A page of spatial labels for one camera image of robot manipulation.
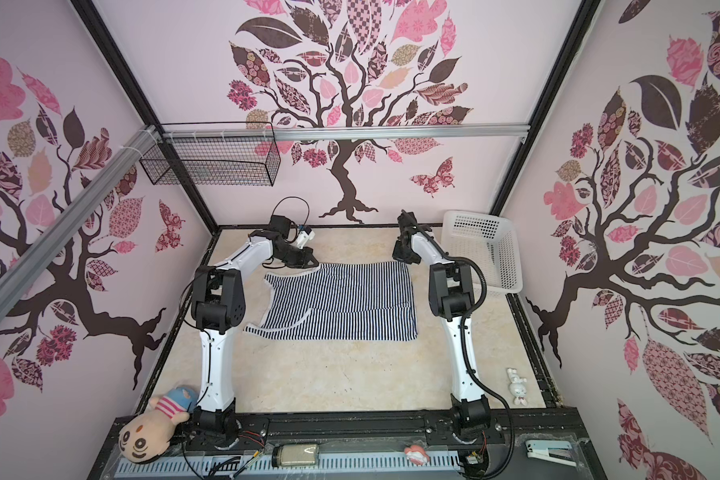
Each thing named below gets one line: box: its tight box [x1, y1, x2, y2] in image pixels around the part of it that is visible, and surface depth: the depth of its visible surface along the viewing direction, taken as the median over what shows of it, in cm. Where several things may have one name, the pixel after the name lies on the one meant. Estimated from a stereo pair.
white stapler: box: [525, 440, 577, 467], surface depth 71 cm
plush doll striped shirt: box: [118, 386, 199, 463], surface depth 70 cm
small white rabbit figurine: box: [507, 368, 528, 407], surface depth 80 cm
